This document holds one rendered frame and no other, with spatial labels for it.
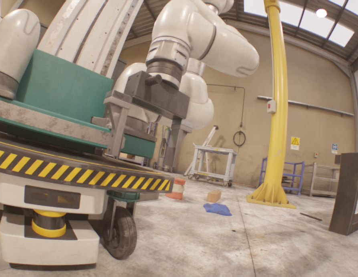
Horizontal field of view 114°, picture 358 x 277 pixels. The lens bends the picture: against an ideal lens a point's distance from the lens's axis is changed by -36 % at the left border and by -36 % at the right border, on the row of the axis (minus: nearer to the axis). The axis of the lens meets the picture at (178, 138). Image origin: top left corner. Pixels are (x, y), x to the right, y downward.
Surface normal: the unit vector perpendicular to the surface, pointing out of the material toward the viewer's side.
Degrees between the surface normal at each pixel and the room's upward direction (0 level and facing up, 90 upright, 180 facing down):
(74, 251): 90
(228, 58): 140
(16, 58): 92
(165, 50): 90
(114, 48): 90
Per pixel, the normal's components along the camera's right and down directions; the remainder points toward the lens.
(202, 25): 0.41, 0.00
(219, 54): -0.15, 0.70
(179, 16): 0.18, -0.09
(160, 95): 0.70, 0.04
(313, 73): -0.28, -0.18
